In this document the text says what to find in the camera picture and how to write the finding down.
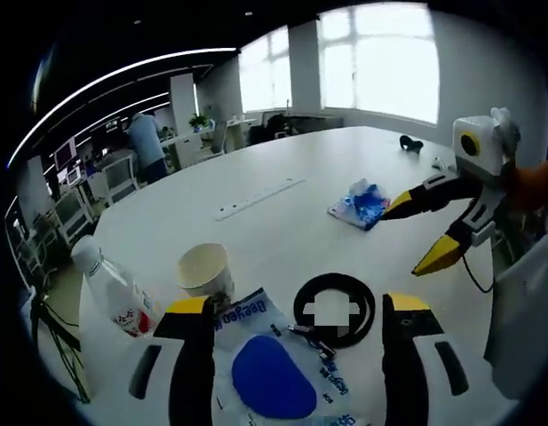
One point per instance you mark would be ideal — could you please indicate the clear plastic bottle item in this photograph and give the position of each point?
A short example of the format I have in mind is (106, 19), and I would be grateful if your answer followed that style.
(109, 288)

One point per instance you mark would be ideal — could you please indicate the small black object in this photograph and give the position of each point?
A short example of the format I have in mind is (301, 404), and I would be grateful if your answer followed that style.
(411, 144)

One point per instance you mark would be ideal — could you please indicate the white paper cup item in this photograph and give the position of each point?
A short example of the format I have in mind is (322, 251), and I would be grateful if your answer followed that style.
(202, 270)

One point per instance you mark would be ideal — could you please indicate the green potted plant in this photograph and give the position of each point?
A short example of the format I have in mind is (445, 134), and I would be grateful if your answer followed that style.
(199, 122)

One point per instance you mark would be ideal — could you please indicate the large window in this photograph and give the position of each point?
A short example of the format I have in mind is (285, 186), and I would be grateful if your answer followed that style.
(264, 71)
(380, 66)

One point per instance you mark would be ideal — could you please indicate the wet wipes packet blue lid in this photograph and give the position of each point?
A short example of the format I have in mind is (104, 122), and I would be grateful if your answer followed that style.
(273, 377)

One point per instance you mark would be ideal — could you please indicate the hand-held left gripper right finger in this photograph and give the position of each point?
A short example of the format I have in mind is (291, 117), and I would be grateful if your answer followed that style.
(407, 381)

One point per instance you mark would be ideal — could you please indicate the blue tissue packet item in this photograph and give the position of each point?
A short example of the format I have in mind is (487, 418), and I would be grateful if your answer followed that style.
(360, 206)

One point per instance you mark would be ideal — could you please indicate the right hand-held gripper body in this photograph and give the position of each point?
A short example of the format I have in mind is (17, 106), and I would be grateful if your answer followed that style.
(486, 146)

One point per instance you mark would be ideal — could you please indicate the white mesh office chair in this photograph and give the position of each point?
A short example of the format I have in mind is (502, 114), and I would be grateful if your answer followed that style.
(526, 319)

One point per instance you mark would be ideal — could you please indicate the white table power strip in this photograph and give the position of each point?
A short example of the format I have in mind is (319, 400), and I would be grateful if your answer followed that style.
(260, 197)

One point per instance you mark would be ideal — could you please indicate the white table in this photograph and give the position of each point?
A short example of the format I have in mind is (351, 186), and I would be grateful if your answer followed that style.
(278, 248)

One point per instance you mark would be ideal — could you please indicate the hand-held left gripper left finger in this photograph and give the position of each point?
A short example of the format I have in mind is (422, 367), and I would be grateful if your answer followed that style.
(189, 381)

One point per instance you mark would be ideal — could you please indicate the long ceiling light strip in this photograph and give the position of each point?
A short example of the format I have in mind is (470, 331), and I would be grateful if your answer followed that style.
(167, 57)

